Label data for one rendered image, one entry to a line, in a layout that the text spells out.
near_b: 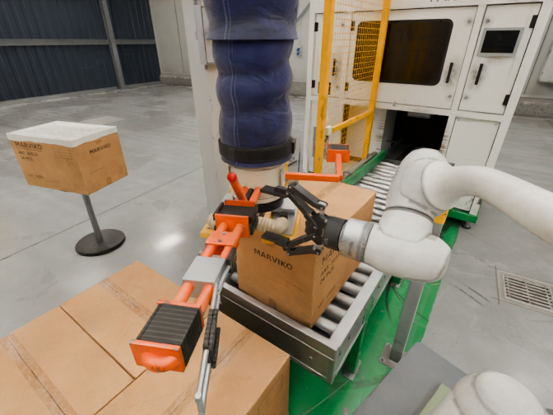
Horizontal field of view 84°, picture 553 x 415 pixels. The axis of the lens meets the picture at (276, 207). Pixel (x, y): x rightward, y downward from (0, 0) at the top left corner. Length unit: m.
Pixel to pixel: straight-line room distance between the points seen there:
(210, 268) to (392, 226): 0.37
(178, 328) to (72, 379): 0.97
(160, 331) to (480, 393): 0.56
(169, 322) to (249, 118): 0.53
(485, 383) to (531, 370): 1.63
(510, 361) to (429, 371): 1.28
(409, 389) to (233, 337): 0.67
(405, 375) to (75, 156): 2.25
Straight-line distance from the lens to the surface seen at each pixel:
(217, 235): 0.68
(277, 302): 1.38
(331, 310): 1.46
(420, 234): 0.66
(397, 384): 1.05
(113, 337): 1.49
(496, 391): 0.74
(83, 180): 2.54
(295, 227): 0.93
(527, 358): 2.42
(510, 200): 0.56
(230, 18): 0.82
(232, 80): 0.83
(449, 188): 0.66
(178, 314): 0.51
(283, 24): 0.83
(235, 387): 1.23
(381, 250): 0.65
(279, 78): 0.83
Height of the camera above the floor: 1.60
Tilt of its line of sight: 29 degrees down
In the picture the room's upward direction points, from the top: straight up
